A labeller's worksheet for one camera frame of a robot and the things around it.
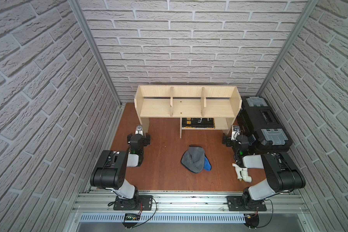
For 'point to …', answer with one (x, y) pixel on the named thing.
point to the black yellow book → (196, 123)
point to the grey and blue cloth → (195, 159)
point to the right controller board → (252, 220)
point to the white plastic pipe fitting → (242, 173)
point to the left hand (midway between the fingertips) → (134, 132)
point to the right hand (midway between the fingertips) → (233, 133)
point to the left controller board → (130, 220)
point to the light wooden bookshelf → (222, 103)
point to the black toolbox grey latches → (257, 118)
